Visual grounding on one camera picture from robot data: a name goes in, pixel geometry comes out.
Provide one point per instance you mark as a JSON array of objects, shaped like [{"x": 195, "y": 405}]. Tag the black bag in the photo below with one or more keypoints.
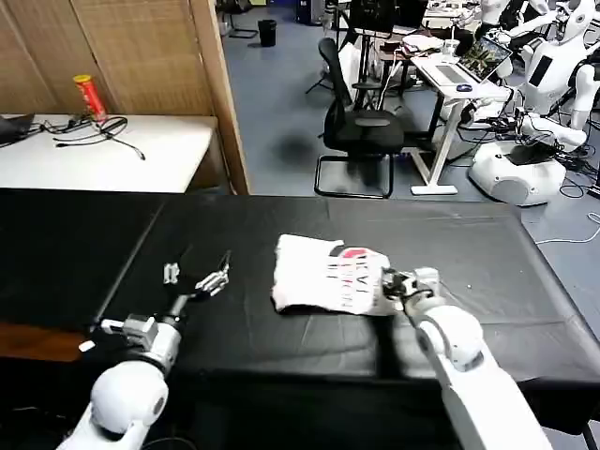
[{"x": 14, "y": 127}]

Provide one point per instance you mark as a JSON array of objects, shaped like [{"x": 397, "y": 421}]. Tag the red snack can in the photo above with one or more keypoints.
[{"x": 91, "y": 97}]

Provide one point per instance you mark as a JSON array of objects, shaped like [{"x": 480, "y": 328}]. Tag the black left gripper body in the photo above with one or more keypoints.
[{"x": 182, "y": 302}]

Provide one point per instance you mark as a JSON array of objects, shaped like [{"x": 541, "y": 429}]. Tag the cup with straw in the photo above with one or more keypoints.
[{"x": 451, "y": 47}]

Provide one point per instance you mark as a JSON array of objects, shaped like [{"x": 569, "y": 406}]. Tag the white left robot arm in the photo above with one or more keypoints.
[{"x": 131, "y": 389}]

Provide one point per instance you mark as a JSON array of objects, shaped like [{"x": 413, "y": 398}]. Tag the white printed shirt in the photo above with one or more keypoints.
[{"x": 319, "y": 276}]

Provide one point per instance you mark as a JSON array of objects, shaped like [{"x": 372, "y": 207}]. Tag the black monitor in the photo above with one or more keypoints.
[{"x": 389, "y": 14}]

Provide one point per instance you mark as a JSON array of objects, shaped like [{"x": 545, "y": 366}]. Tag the black table cloth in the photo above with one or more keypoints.
[{"x": 328, "y": 337}]

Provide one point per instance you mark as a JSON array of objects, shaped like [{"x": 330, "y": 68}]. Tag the wooden folding screen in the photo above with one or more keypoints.
[{"x": 150, "y": 56}]

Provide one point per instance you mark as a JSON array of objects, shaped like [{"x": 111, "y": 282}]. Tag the blue computer mouse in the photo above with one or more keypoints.
[{"x": 464, "y": 87}]

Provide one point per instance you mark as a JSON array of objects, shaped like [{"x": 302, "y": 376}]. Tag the black trash bin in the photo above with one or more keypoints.
[{"x": 267, "y": 33}]

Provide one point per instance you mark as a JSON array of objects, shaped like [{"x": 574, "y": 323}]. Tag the open laptop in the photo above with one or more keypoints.
[{"x": 485, "y": 56}]

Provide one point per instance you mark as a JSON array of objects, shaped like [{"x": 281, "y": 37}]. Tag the brown wooden board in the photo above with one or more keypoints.
[{"x": 37, "y": 342}]

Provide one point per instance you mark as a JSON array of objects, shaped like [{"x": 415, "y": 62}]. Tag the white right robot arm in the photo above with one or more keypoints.
[{"x": 459, "y": 347}]

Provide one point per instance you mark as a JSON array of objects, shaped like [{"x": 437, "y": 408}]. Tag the white standing desk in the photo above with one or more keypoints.
[{"x": 445, "y": 91}]

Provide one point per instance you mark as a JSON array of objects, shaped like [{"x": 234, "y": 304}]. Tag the white headless humanoid robot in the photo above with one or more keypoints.
[{"x": 497, "y": 9}]

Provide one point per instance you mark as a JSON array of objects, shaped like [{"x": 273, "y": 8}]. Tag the white table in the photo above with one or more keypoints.
[{"x": 94, "y": 164}]

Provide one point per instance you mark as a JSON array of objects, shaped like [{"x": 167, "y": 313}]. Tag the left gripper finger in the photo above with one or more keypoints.
[
  {"x": 171, "y": 274},
  {"x": 214, "y": 281}
]

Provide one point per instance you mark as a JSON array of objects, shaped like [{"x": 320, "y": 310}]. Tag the black office chair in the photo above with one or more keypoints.
[{"x": 365, "y": 131}]

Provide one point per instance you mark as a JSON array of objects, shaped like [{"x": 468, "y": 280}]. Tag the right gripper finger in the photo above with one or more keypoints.
[{"x": 388, "y": 280}]

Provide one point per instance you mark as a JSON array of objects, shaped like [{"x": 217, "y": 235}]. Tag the stack of folded cloths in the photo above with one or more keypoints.
[{"x": 422, "y": 42}]

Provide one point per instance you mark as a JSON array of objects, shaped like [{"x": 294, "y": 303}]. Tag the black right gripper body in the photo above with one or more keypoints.
[{"x": 403, "y": 286}]

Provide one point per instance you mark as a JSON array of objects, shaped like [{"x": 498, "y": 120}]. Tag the black side table cover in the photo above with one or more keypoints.
[{"x": 70, "y": 253}]

